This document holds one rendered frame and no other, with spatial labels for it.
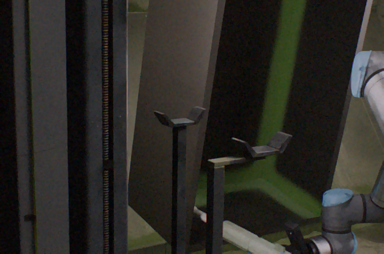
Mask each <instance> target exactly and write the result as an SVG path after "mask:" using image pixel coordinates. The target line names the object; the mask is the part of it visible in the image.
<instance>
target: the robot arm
mask: <svg viewBox="0 0 384 254"><path fill-rule="evenodd" d="M351 90H352V94H353V96H354V97H359V98H361V97H364V99H365V100H366V101H367V103H368V104H369V106H370V109H371V111H372V113H373V115H374V118H375V120H376V123H377V125H378V128H379V130H380V132H381V134H382V137H383V139H384V51H373V50H370V51H360V52H358V54H357V55H356V56H355V59H354V63H353V69H352V75H351ZM359 223H384V158H383V161H382V164H381V167H380V169H379V172H378V175H377V178H376V180H375V183H374V187H373V188H372V190H371V192H370V193H353V191H352V190H348V189H339V188H338V189H332V190H328V191H326V192H325V193H324V194H323V202H322V232H321V235H318V236H314V237H309V238H306V239H304V238H303V235H302V232H301V229H300V227H299V225H298V224H297V223H296V222H293V221H290V220H288V221H287V222H285V224H284V225H283V226H284V229H285V231H286V234H287V237H288V239H289V242H290V245H286V244H280V245H282V246H284V247H285V250H286V252H288V253H290V254H355V252H356V250H357V238H356V237H355V234H354V233H353V232H352V231H351V225H352V224H359Z"/></svg>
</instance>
